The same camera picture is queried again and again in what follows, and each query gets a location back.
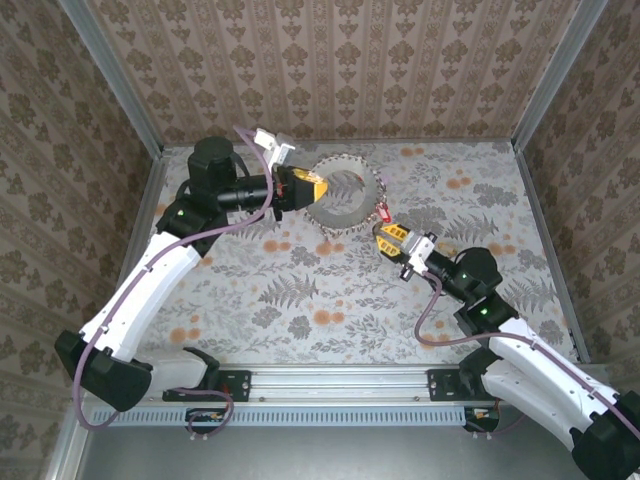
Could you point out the short aluminium frame post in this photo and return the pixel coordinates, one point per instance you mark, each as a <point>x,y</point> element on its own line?
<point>65,450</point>

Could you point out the red key tag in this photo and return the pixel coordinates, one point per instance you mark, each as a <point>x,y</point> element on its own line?
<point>385,213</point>

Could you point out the long aluminium base rail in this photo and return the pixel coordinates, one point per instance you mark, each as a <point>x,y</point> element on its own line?
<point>340,382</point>

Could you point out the aluminium table side rail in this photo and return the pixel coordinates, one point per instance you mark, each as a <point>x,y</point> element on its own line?
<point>550,250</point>
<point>150,200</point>

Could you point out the black wiring box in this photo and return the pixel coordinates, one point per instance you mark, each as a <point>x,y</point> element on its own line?
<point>205,417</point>
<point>480,419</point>

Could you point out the thin aluminium table edge rail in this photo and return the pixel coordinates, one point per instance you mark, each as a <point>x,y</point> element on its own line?
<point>400,143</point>

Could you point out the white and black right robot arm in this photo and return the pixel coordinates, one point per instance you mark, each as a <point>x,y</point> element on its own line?
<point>540,395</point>

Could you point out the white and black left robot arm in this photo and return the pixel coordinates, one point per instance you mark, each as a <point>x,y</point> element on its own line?
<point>140,295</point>

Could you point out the grey metal panel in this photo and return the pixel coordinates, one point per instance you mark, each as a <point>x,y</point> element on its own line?
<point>325,455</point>

